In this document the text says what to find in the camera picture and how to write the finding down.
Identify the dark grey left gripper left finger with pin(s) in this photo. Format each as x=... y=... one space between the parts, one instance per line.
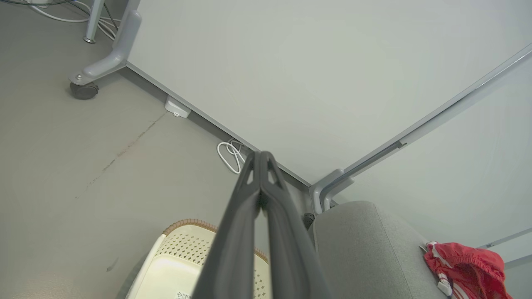
x=232 y=241

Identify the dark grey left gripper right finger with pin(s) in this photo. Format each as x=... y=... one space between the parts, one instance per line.
x=291 y=249

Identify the red clothing item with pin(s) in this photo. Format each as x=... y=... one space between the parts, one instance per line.
x=469 y=268

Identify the cream perforated laundry basket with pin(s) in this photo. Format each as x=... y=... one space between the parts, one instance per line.
x=178 y=265

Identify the grey fabric sofa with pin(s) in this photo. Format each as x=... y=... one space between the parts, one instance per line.
x=365 y=253

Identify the small white plastic box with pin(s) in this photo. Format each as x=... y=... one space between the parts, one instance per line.
x=176 y=107

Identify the grey partition foot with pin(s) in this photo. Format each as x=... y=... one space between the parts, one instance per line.
x=114 y=54

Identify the grey table leg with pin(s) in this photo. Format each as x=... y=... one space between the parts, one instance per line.
x=93 y=20

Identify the grey partition bottom rail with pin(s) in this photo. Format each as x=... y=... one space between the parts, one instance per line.
x=199 y=114

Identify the grey partition joint post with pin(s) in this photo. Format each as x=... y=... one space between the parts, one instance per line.
x=436 y=116

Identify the thin grey partition post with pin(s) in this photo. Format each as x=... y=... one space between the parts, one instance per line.
x=519 y=260
x=507 y=238

